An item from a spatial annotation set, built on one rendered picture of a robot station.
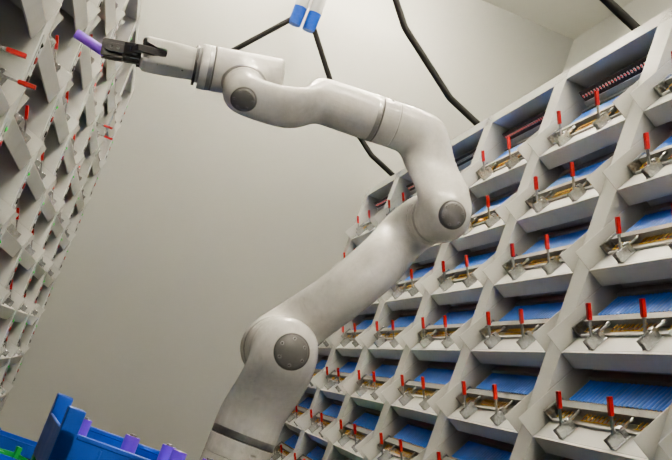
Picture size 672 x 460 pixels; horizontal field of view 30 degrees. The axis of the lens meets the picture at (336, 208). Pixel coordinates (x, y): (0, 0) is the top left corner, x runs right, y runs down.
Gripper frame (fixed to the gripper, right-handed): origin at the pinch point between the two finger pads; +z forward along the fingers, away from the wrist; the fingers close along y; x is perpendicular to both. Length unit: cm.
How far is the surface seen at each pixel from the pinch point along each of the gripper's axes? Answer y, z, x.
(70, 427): 87, -6, 63
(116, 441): 66, -12, 65
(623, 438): 13, -101, 56
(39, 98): -100, 20, -7
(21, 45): -30.2, 19.6, -4.3
